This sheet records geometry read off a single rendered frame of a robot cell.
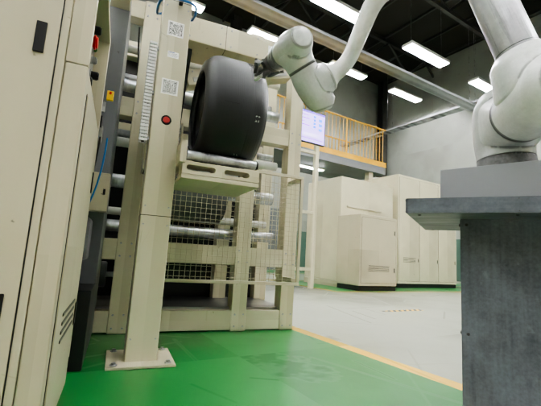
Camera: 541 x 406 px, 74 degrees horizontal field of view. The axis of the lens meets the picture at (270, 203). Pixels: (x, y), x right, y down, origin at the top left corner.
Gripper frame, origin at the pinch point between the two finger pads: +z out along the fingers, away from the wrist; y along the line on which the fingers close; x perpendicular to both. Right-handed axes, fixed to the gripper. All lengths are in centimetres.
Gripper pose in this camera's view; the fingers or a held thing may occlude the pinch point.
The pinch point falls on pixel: (258, 75)
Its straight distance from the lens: 161.6
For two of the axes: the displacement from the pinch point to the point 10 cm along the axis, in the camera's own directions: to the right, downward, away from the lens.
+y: -9.2, -1.2, -3.8
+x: -1.2, 9.9, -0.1
